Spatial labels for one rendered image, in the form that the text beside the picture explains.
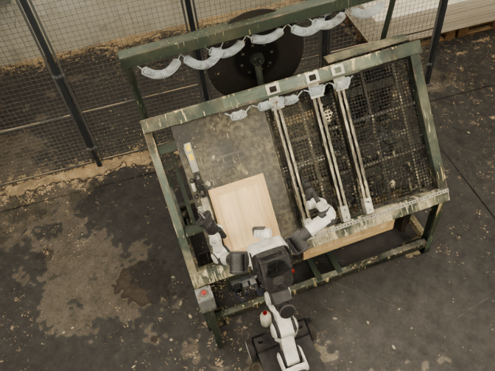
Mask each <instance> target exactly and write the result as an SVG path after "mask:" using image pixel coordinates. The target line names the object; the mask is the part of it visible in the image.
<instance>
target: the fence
mask: <svg viewBox="0 0 495 371"><path fill-rule="evenodd" d="M187 144H189V145H190V147H191V151H189V152H187V150H186V145H187ZM184 148H185V150H186V155H187V158H188V160H189V164H190V167H191V170H192V174H193V173H195V172H198V171H199V169H198V166H197V162H196V160H195V157H194V153H193V150H192V145H191V143H190V142H188V143H186V144H184ZM191 153H192V154H193V157H194V160H191V161H190V159H189V154H191ZM200 200H201V202H202V205H203V209H204V211H207V210H209V211H210V212H211V208H210V205H209V202H208V198H207V197H204V198H202V199H200ZM211 217H212V218H213V219H214V217H213V214H212V212H211Z"/></svg>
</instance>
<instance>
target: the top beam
mask: <svg viewBox="0 0 495 371"><path fill-rule="evenodd" d="M422 51H423V50H422V46H421V40H414V41H411V42H409V43H404V44H401V45H398V46H394V47H391V48H388V49H383V50H381V51H378V52H374V53H370V54H366V55H363V56H361V57H356V58H353V59H350V60H346V61H343V62H340V63H335V64H333V65H330V66H335V65H338V64H341V63H342V64H343V67H344V70H345V73H346V72H349V71H353V70H356V69H360V70H363V69H367V68H370V67H374V66H378V65H381V64H383V63H388V62H390V61H394V60H397V59H401V58H403V57H408V56H410V55H414V54H417V53H421V52H422ZM330 66H326V67H322V68H318V69H315V70H312V71H308V72H305V73H302V74H298V75H295V76H292V77H287V78H285V79H280V80H277V81H275V82H278V84H279V88H280V90H281V92H282V91H286V90H289V89H291V88H296V87H299V86H302V85H306V84H307V81H306V76H305V74H308V73H310V72H313V71H318V74H319V78H320V80H323V79H326V78H329V77H332V74H331V68H330ZM334 72H335V74H338V73H340V72H341V68H340V66H339V67H336V68H334ZM275 82H270V83H267V84H264V85H260V86H257V87H255V88H250V89H247V90H244V91H240V92H237V93H233V94H229V95H227V96H222V97H220V98H216V99H212V100H209V101H207V102H202V103H199V104H196V105H192V106H189V107H185V108H181V109H179V110H174V111H172V112H168V113H164V114H161V115H158V116H154V117H151V118H148V119H144V120H140V121H139V124H140V126H141V130H142V132H143V134H147V133H152V132H155V131H157V130H162V129H164V128H167V127H172V126H175V125H177V124H182V123H184V122H188V121H192V120H195V119H199V118H202V117H204V116H209V115H212V114H215V113H219V112H221V111H220V110H221V109H224V108H227V107H231V106H234V105H238V104H242V103H244V102H249V101H251V100H254V99H258V98H262V97H264V96H267V91H266V88H265V85H269V84H273V83H275Z"/></svg>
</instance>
